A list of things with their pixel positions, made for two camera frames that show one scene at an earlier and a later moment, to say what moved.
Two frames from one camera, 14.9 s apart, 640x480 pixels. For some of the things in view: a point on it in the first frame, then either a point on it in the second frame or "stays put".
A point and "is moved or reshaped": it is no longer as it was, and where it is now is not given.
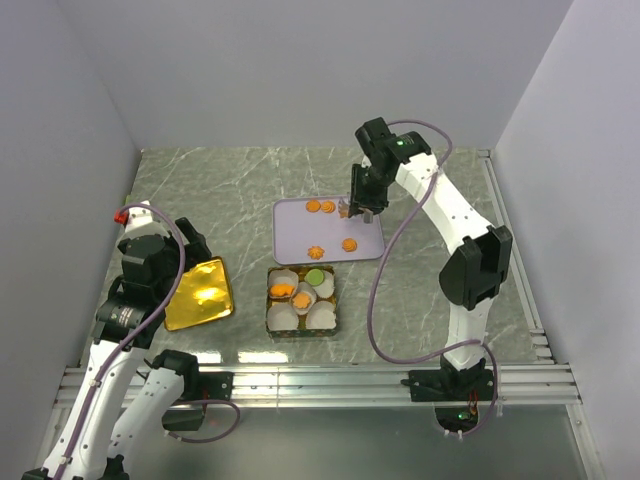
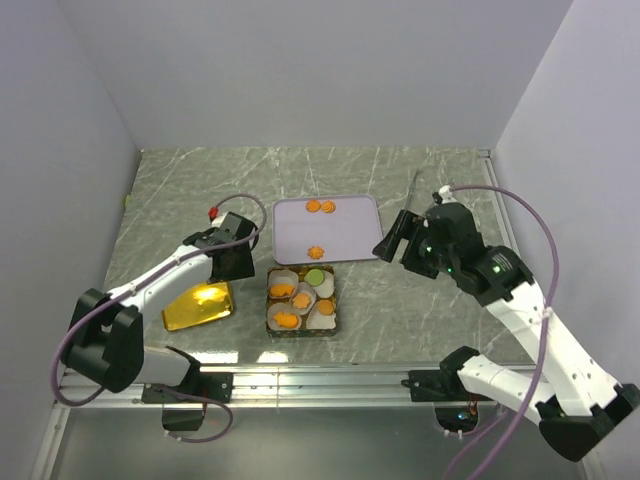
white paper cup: [326, 288] stays put
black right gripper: [358, 198] -> [411, 227]
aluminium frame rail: [521, 385] stays put
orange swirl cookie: [349, 245] -> [325, 307]
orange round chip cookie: [313, 206] stays put
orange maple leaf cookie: [301, 301] stays put
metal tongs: [367, 215] is moved or reshaped
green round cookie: [315, 276] stays put
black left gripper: [196, 251] -> [242, 270]
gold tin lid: [201, 294] stays put
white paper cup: [321, 316] stays put
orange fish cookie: [280, 290] stays put
